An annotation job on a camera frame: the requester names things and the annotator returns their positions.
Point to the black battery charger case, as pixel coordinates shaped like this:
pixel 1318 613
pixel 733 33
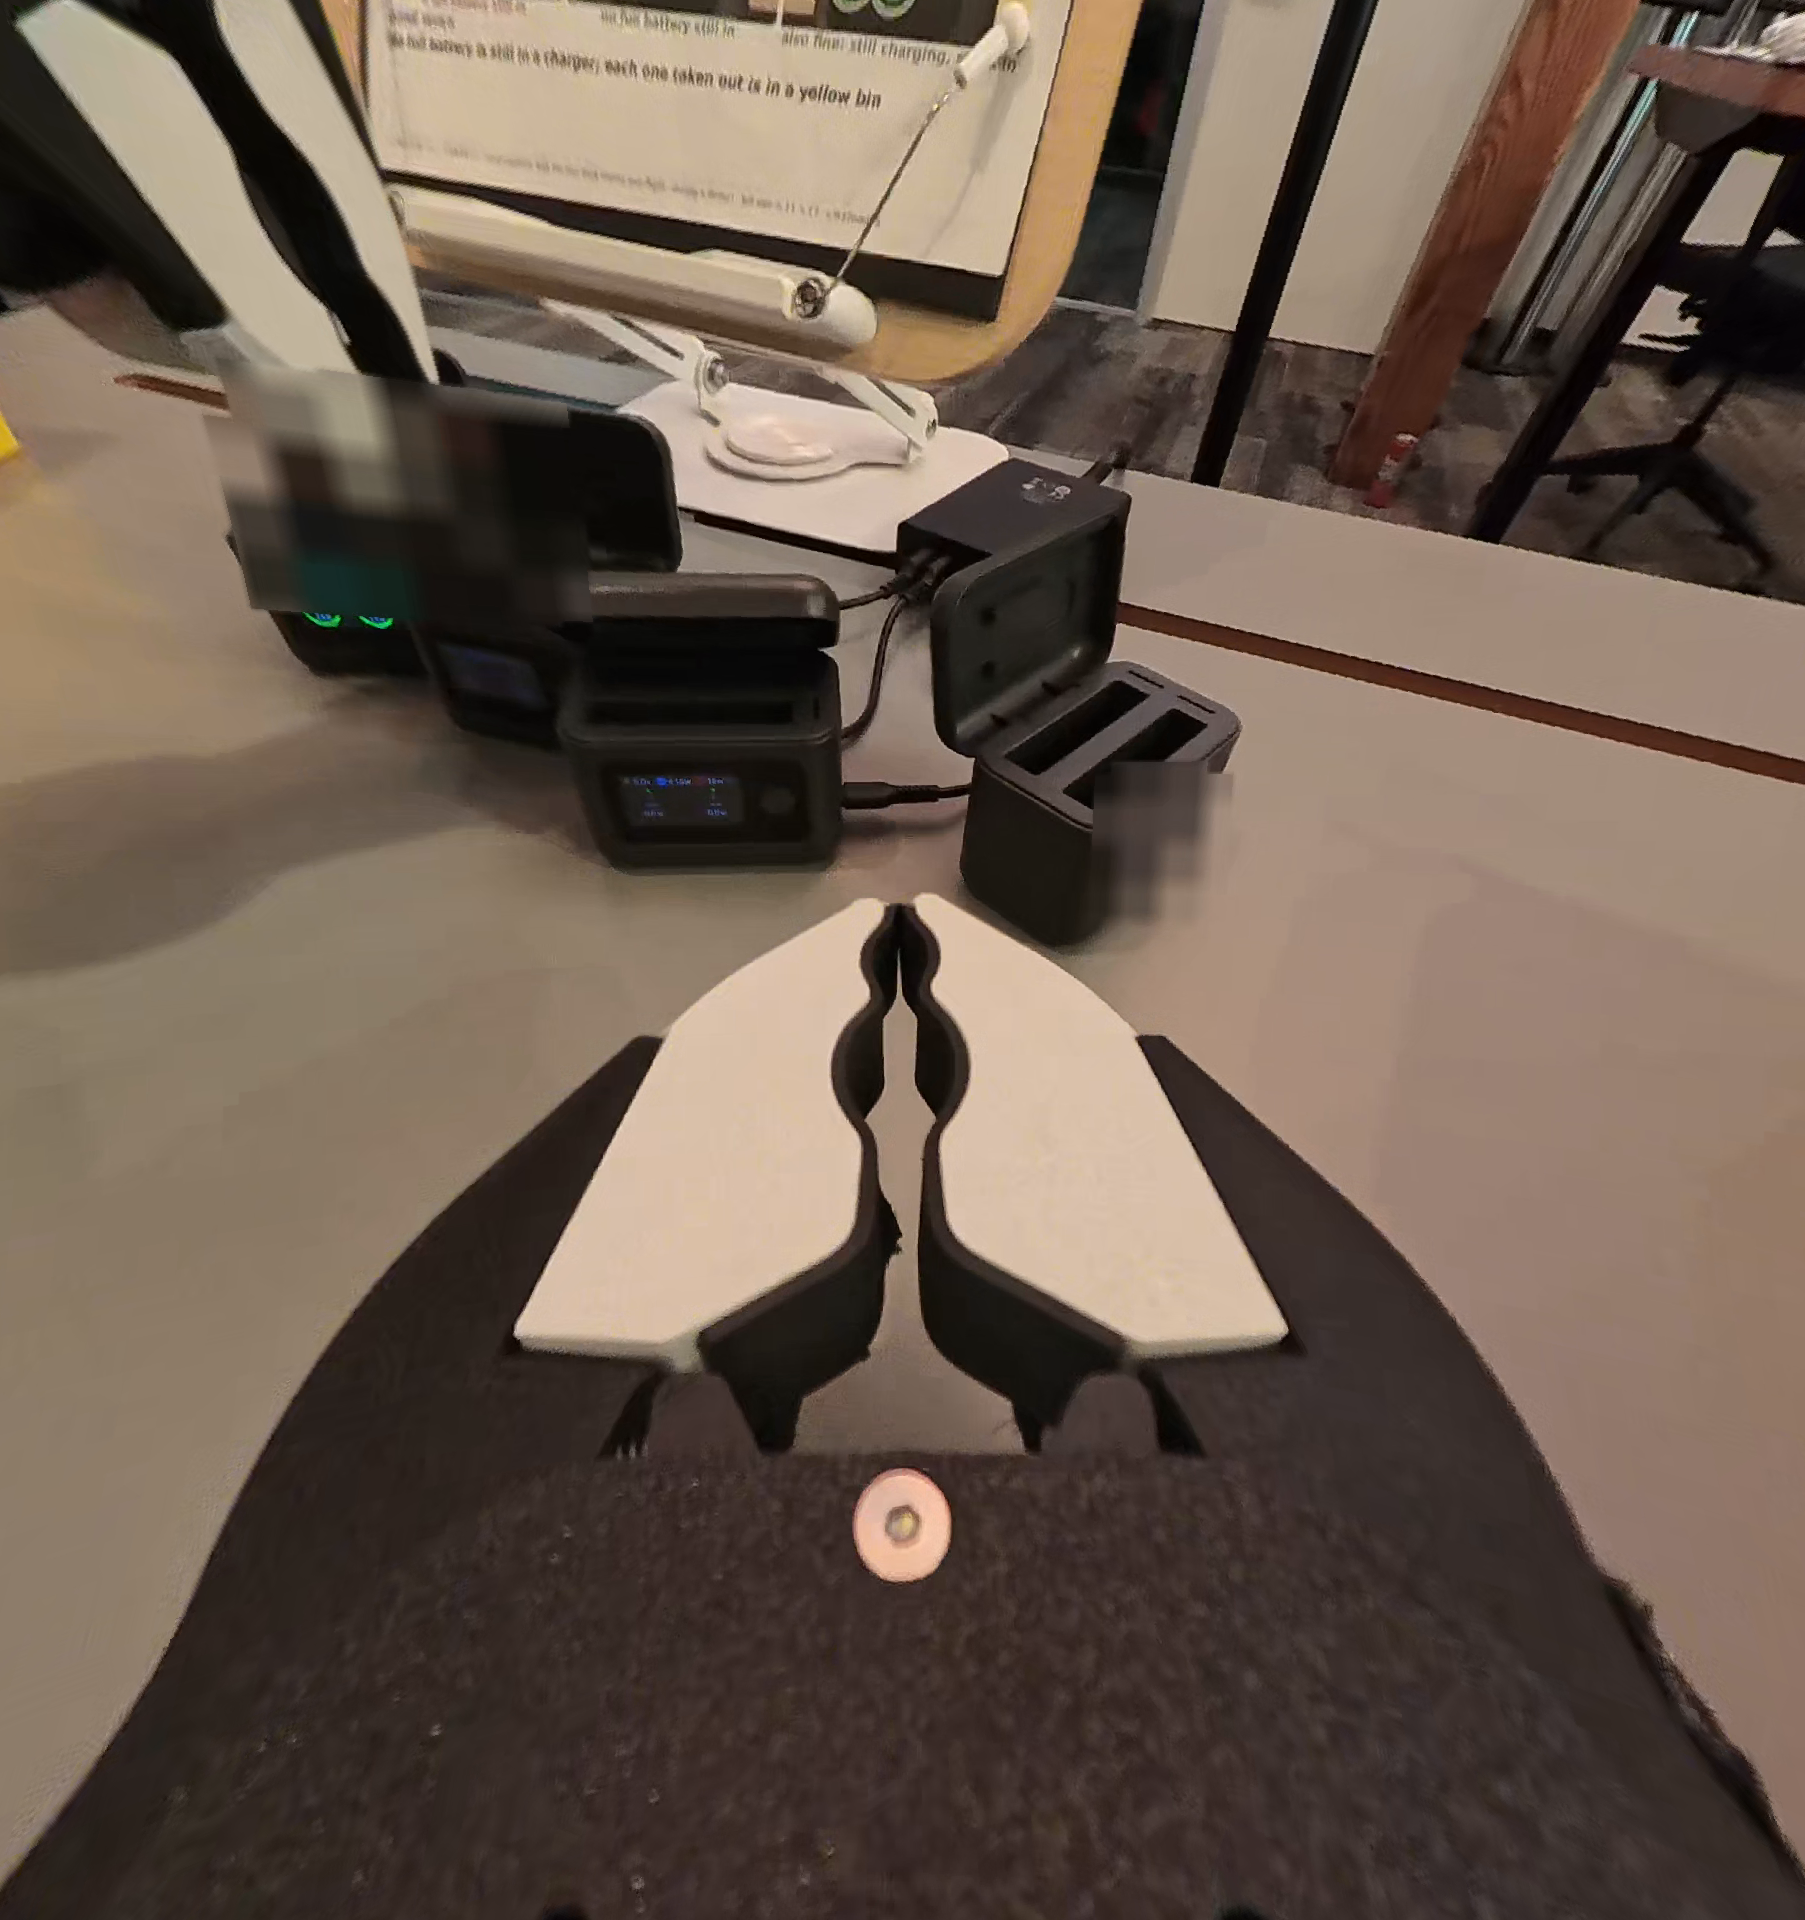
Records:
pixel 632 494
pixel 345 653
pixel 1022 868
pixel 782 794

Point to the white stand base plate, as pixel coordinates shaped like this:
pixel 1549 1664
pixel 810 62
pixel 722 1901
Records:
pixel 933 482

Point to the wooden door frame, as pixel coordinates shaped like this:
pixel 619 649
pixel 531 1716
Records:
pixel 1488 224

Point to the small red can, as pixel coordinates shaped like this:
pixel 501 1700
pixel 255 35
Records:
pixel 1398 469

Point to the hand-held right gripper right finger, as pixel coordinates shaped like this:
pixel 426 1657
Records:
pixel 1098 1170

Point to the brown standing table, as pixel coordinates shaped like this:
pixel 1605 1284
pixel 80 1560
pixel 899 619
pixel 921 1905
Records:
pixel 1771 90

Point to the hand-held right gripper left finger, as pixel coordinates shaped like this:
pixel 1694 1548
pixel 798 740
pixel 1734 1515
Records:
pixel 706 1170

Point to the metal stand bracket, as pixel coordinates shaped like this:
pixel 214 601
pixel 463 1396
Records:
pixel 677 359
pixel 895 412

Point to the black power adapter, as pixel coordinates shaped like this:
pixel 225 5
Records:
pixel 1022 524

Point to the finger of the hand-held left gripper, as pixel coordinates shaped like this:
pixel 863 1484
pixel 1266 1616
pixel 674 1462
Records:
pixel 377 270
pixel 153 137

